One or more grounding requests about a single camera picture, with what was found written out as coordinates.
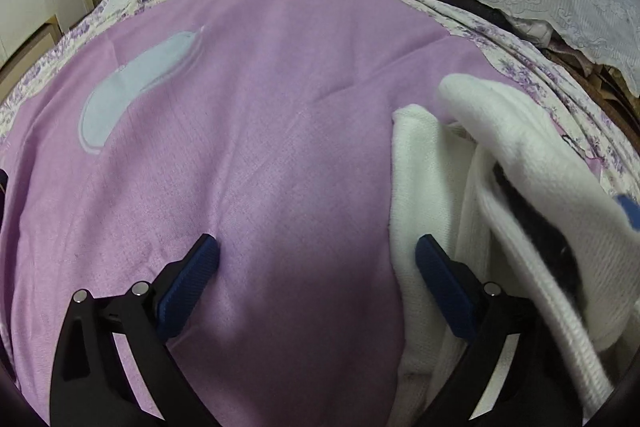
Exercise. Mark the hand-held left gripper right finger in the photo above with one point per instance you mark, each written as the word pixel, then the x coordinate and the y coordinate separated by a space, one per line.
pixel 446 293

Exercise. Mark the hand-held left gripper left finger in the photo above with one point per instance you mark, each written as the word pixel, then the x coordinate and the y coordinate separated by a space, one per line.
pixel 190 287

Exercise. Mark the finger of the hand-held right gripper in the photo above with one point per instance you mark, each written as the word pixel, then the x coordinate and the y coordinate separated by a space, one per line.
pixel 631 212

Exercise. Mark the white knit garment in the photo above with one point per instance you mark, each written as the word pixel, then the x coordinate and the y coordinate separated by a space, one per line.
pixel 525 147

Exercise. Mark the brown striped cloth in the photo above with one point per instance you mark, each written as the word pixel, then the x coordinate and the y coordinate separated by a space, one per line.
pixel 616 98

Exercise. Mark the purple floral bed sheet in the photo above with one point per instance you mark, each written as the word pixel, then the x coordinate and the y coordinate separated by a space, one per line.
pixel 530 67

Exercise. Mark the purple blanket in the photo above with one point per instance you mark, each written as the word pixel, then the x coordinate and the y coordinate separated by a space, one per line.
pixel 275 132

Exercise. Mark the wooden cabinet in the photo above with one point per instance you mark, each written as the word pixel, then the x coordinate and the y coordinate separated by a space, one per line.
pixel 35 43

